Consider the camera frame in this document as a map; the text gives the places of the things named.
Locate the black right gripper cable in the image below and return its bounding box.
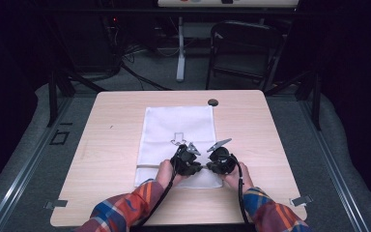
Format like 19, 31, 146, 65
229, 154, 251, 225

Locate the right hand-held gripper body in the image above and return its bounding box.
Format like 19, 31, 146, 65
206, 137, 240, 176

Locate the black folding chair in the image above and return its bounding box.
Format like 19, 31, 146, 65
205, 20, 285, 93

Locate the black metal frame stand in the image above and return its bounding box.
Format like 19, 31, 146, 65
46, 68, 108, 129
264, 68, 323, 131

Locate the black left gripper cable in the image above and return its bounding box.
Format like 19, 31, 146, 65
137, 144, 188, 228

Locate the black tape square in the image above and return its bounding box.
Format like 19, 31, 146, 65
49, 129, 71, 146

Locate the person's right hand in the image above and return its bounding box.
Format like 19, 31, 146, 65
219, 161, 255, 194

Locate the aluminium floor rail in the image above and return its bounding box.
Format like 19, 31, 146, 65
298, 96, 371, 232
0, 96, 74, 232

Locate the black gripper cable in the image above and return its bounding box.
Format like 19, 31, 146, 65
137, 144, 188, 228
229, 154, 251, 225

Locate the white table leg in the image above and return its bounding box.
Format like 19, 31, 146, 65
175, 15, 187, 83

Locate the white cloth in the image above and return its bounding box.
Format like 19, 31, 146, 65
133, 105, 224, 189

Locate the person's left hand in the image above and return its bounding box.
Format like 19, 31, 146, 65
155, 159, 184, 190

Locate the grey metal table bracket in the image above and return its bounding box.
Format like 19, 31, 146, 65
289, 194, 314, 208
43, 199, 69, 211

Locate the black computer tower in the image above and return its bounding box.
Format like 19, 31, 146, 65
65, 14, 123, 74

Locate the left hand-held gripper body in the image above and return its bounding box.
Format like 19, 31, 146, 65
170, 142, 205, 177

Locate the black floor cable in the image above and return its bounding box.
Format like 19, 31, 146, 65
119, 61, 172, 92

